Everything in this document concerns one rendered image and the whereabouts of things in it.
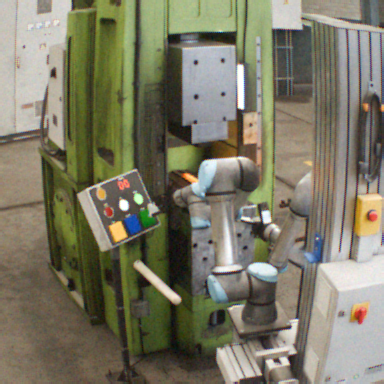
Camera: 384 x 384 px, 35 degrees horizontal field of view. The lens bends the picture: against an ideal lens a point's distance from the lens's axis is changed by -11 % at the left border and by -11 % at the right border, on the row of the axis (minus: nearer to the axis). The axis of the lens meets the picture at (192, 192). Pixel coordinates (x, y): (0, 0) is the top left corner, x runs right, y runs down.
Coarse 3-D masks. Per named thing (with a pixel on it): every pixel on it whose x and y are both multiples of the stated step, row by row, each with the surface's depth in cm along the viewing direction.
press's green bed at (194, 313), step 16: (176, 288) 368; (176, 304) 373; (192, 304) 353; (208, 304) 358; (224, 304) 364; (240, 304) 370; (176, 320) 377; (192, 320) 358; (208, 320) 368; (224, 320) 375; (176, 336) 382; (192, 336) 362; (208, 336) 368; (224, 336) 372; (192, 352) 366; (208, 352) 371
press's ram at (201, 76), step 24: (168, 48) 323; (192, 48) 313; (216, 48) 319; (168, 72) 328; (192, 72) 317; (216, 72) 323; (168, 96) 332; (192, 96) 321; (216, 96) 328; (192, 120) 326; (216, 120) 332
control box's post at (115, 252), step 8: (112, 248) 315; (112, 256) 317; (112, 264) 320; (120, 264) 319; (112, 272) 322; (120, 272) 321; (120, 280) 322; (120, 288) 323; (120, 296) 325; (120, 304) 326; (120, 312) 328; (120, 320) 329; (120, 328) 331; (120, 336) 334; (120, 344) 337; (128, 352) 338; (128, 360) 340; (128, 368) 342
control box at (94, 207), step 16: (128, 176) 311; (96, 192) 295; (112, 192) 302; (128, 192) 308; (144, 192) 316; (96, 208) 292; (112, 208) 299; (128, 208) 305; (144, 208) 313; (96, 224) 293; (112, 224) 296; (112, 240) 293
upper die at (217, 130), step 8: (168, 120) 349; (168, 128) 350; (176, 128) 342; (184, 128) 334; (192, 128) 327; (200, 128) 329; (208, 128) 331; (216, 128) 333; (224, 128) 336; (184, 136) 335; (192, 136) 328; (200, 136) 330; (208, 136) 333; (216, 136) 335; (224, 136) 337
